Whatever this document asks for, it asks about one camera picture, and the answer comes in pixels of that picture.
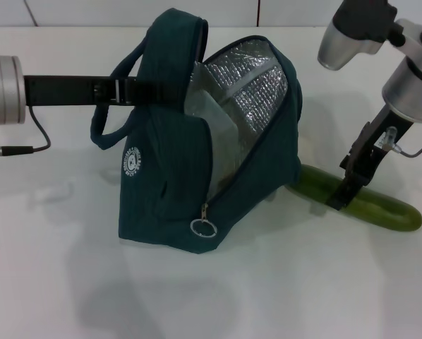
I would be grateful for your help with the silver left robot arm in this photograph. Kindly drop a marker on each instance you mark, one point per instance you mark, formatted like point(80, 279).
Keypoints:
point(3, 88)

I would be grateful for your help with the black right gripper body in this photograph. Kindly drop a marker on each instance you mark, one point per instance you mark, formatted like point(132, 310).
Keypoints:
point(373, 155)

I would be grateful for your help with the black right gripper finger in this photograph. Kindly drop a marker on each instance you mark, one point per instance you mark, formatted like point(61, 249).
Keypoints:
point(346, 192)

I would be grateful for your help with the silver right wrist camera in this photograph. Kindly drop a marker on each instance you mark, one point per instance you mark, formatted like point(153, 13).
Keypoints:
point(338, 46)

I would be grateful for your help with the green cucumber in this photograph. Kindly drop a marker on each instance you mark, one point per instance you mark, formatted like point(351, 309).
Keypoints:
point(391, 212)

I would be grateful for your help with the dark teal insulated lunch bag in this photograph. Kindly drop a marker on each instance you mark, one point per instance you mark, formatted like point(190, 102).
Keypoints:
point(154, 205)

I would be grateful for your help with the white and silver right robot arm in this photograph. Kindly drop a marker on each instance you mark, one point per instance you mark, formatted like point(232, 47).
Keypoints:
point(412, 88)

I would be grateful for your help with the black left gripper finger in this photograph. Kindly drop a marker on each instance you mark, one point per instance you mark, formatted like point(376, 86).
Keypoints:
point(151, 93)

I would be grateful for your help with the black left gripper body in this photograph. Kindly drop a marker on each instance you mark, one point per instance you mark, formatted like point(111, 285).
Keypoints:
point(70, 91)

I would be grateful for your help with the clear food container blue lid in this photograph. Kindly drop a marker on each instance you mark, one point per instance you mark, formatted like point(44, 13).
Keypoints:
point(211, 134)

